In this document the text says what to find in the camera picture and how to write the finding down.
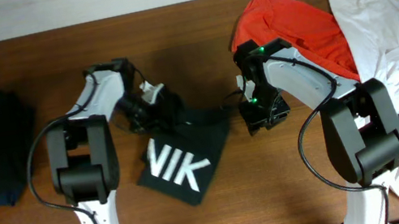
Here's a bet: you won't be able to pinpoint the dark green polo shirt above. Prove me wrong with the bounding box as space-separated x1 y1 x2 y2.
137 108 230 206

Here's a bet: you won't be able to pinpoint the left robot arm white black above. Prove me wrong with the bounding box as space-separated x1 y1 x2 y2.
26 58 174 224

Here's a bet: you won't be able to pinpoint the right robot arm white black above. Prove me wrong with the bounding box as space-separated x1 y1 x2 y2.
233 38 399 224

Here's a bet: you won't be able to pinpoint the orange red shirt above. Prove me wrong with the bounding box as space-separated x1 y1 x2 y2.
231 0 360 80

